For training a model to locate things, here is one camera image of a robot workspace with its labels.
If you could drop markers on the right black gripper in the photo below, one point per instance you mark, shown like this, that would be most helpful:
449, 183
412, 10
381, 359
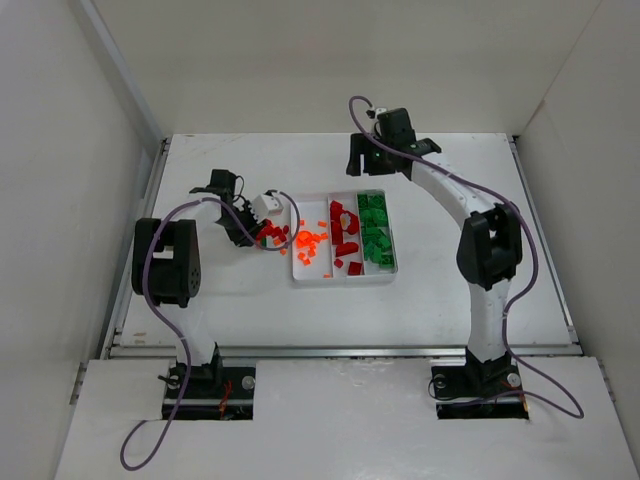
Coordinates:
362, 156

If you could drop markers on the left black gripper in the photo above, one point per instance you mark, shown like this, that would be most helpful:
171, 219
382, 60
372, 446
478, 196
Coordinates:
248, 228

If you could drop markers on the red flower print lego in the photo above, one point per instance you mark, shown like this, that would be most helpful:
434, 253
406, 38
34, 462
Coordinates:
342, 222

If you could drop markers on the orange dome lego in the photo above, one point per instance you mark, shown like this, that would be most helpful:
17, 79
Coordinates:
305, 239

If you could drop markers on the red arch lego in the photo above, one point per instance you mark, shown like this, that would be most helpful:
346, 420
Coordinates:
346, 248

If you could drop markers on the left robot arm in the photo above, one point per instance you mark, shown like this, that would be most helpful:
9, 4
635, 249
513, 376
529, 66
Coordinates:
166, 266

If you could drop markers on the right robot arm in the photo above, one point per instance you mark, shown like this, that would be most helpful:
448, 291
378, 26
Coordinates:
489, 249

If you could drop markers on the red lego pile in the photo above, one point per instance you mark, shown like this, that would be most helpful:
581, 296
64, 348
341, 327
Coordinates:
273, 235

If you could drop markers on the green lego pile in tray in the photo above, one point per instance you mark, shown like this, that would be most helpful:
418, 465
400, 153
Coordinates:
376, 233

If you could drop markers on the white three-compartment tray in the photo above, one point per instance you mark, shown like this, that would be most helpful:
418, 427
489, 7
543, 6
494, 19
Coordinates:
345, 239

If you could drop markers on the orange lego pile in tray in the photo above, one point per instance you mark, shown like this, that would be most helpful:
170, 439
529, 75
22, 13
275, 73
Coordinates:
311, 256

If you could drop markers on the red square lego in tray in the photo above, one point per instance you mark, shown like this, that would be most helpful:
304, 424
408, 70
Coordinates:
355, 268

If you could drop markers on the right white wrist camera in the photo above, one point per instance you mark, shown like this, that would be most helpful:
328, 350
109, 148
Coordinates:
374, 113

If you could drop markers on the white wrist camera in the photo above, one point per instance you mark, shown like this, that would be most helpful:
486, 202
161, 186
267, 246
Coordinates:
266, 205
374, 113

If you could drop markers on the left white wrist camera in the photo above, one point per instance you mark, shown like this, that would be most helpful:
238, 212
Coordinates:
266, 205

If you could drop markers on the aluminium rail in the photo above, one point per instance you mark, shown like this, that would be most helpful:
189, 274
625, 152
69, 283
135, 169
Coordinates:
281, 352

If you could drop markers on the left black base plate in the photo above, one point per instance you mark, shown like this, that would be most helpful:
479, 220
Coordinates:
218, 392

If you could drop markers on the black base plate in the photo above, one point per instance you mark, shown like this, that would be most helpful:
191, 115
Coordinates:
458, 398
218, 392

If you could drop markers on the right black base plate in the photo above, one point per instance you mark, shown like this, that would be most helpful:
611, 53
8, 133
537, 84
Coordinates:
458, 398

